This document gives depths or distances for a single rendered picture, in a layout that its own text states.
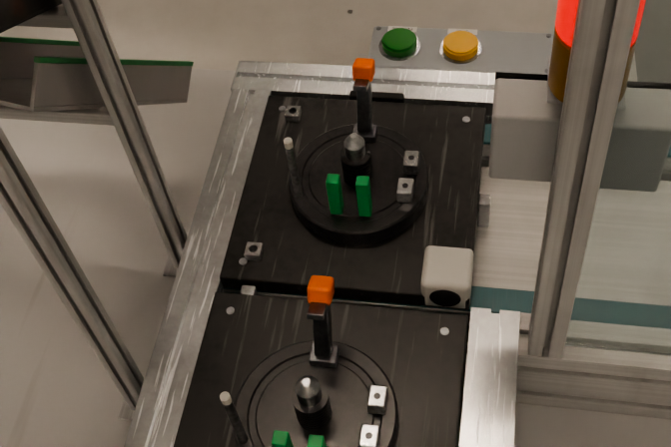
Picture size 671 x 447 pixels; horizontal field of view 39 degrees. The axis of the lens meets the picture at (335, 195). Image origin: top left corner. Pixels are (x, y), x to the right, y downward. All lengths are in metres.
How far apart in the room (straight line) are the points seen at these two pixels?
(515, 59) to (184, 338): 0.48
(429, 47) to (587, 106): 0.51
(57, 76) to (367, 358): 0.36
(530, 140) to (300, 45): 0.64
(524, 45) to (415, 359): 0.42
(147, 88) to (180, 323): 0.24
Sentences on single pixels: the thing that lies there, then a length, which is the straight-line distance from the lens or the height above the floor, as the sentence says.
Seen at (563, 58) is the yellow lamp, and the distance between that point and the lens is 0.61.
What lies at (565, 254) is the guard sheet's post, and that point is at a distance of 0.74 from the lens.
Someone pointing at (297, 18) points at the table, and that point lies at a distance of 1.30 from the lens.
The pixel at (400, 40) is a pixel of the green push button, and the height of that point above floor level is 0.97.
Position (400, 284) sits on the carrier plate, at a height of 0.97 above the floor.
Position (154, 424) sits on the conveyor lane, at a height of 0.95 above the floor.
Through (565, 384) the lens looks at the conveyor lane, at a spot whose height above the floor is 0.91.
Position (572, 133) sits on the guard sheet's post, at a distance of 0.61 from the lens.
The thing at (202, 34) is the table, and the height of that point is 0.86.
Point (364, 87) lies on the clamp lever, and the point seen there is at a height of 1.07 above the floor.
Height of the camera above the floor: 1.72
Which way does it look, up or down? 53 degrees down
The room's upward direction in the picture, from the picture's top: 9 degrees counter-clockwise
